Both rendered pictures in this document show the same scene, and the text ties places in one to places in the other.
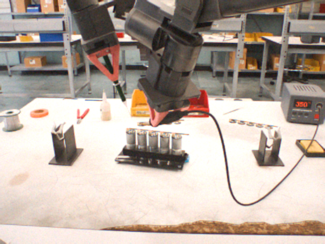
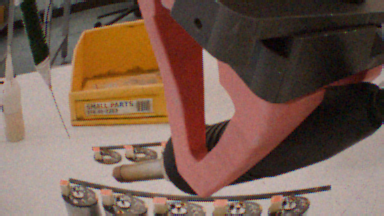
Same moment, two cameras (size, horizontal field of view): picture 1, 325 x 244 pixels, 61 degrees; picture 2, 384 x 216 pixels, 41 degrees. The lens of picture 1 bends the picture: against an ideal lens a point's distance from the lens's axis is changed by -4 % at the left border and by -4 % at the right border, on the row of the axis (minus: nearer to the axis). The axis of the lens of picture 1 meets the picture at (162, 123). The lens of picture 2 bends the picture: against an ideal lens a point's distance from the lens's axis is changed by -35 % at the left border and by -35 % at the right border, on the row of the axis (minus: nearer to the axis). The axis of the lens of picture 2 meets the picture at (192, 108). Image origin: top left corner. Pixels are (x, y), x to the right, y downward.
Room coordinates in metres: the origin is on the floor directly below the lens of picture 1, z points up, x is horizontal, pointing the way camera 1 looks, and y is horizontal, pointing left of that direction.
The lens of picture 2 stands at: (0.33, 0.03, 0.97)
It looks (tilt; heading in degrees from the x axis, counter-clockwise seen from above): 21 degrees down; 356
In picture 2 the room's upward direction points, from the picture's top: 3 degrees counter-clockwise
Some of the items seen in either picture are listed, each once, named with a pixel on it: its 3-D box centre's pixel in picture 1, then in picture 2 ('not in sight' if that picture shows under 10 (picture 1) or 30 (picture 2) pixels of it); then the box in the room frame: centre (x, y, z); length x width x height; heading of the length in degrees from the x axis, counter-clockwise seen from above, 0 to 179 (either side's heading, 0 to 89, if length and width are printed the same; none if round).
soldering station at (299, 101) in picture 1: (302, 103); not in sight; (0.88, -0.47, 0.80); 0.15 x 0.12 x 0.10; 166
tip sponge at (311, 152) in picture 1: (311, 147); not in sight; (0.64, -0.39, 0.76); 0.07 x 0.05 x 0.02; 178
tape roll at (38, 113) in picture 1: (39, 112); not in sight; (0.90, 0.42, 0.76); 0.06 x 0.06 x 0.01
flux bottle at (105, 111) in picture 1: (104, 104); (10, 90); (0.86, 0.18, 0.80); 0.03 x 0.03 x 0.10
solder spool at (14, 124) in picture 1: (11, 119); not in sight; (0.79, 0.46, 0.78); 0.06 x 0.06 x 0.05
